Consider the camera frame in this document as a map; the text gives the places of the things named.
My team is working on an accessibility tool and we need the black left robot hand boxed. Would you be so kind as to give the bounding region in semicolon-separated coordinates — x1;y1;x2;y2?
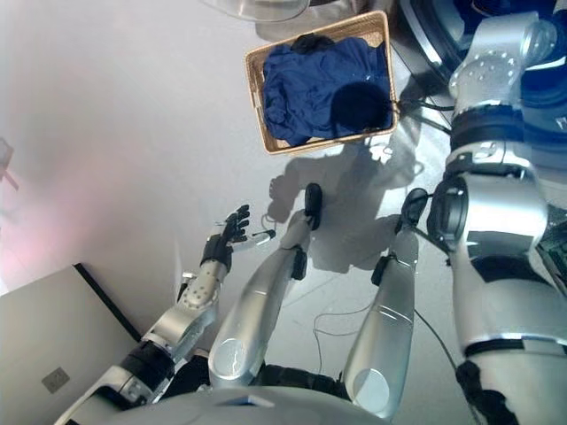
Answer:
200;203;276;272

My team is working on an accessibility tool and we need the woven tan laundry basket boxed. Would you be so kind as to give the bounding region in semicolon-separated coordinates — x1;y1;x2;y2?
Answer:
244;9;402;157

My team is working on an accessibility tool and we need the grey front-load washing machine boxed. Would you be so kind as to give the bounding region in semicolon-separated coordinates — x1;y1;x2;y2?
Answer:
395;0;567;178

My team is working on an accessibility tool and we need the black left robot foot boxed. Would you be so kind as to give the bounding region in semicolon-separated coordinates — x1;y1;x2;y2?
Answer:
303;182;324;230

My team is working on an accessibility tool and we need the black robot foot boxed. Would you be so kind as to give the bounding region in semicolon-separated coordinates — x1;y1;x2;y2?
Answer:
303;182;324;230
400;187;430;228

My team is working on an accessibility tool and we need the silver robot torso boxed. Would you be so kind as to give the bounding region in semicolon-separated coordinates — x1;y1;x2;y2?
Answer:
145;383;402;425

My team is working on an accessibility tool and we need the blue garment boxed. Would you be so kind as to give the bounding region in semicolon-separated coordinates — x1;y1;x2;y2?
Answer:
261;35;396;147

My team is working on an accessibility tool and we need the silver right robot leg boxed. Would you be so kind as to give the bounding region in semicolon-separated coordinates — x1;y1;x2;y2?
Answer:
342;215;421;421

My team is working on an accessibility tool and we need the black right robot foot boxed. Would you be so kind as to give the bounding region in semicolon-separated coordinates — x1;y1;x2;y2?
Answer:
400;187;430;228

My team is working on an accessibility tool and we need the small black garment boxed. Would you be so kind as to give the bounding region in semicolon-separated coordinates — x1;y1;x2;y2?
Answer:
290;33;336;54

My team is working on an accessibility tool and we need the round glass washer door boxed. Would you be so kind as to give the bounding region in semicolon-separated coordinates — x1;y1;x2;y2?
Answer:
196;0;312;22

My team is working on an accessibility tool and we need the thin grey floor cable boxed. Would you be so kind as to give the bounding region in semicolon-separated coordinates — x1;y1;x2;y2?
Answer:
311;307;371;356

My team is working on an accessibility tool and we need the grey wall socket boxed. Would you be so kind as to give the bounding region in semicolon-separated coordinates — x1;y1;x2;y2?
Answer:
41;367;72;394

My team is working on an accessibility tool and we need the black floor cable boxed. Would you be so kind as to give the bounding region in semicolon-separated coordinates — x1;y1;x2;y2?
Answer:
396;97;454;132

